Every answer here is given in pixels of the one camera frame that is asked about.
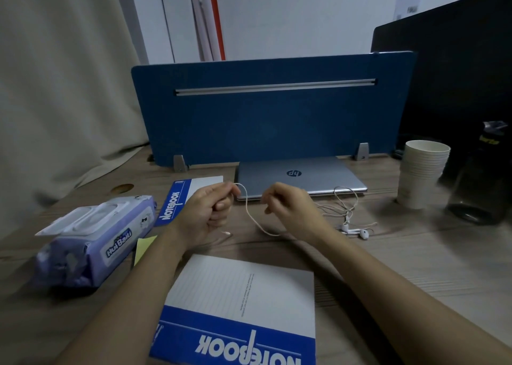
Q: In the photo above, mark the beige curtain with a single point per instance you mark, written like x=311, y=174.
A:
x=68, y=96

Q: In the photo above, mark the white rolled tube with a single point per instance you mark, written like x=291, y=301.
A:
x=199, y=21
x=209, y=21

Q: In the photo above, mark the person's right hand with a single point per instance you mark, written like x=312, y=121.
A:
x=298, y=212

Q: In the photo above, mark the yellow sticky note pad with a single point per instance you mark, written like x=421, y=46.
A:
x=144, y=248

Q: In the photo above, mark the person's right forearm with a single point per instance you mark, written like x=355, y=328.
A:
x=408, y=300

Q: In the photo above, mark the grey divider bracket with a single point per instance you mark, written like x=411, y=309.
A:
x=180, y=163
x=361, y=152

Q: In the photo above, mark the dark translucent water bottle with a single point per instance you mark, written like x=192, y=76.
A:
x=480, y=188

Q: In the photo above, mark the silver laptop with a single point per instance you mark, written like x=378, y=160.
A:
x=332, y=174

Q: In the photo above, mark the blue and white notebook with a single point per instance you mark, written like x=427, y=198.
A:
x=172, y=204
x=240, y=292

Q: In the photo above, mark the purple wet wipes pack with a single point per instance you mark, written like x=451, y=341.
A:
x=88, y=248

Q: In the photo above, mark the black partition panel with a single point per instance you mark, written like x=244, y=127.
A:
x=460, y=65

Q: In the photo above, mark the white paper cup stack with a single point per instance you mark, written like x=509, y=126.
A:
x=414, y=194
x=424, y=158

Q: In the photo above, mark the person's left hand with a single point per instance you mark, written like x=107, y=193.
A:
x=204, y=212

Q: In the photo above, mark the person's left forearm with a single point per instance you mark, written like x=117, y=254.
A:
x=124, y=308

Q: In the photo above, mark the red rolled tube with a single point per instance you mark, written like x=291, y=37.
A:
x=217, y=25

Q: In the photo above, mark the blue desk divider panel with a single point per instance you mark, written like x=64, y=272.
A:
x=280, y=124

